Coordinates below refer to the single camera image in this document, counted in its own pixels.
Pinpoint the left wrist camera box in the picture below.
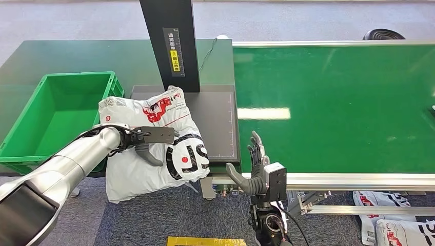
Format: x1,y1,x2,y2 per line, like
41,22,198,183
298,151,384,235
137,126,175,145

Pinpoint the white plastic courier package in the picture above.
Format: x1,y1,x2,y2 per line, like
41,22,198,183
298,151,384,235
98,85,211,204

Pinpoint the black round ribbed object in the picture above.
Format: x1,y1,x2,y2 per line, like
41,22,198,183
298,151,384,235
362,29,406,40

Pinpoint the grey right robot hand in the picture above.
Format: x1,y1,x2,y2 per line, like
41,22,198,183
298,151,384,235
226,130,271,197

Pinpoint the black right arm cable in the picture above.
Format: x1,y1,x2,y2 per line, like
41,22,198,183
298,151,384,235
275,200,310,246

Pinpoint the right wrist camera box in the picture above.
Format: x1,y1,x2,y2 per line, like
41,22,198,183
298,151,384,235
263,162,288,201

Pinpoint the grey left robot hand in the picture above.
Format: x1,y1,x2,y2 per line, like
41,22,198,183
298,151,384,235
135,134,181,167

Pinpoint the green plastic crate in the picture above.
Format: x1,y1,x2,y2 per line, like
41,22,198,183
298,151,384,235
0,71,125,175

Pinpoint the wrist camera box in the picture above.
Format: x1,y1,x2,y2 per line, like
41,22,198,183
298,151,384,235
137,126,175,145
263,162,288,201

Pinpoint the thin black table cable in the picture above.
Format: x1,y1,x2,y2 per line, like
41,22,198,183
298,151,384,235
199,38,218,72

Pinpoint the white courier package on floor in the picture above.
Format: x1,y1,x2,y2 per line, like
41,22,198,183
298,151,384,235
352,191,417,246
375,219,435,246

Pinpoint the green conveyor belt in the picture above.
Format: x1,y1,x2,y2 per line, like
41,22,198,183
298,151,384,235
232,45,435,174

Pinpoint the aluminium conveyor frame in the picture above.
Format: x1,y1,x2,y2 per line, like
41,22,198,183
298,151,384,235
200,40,435,218

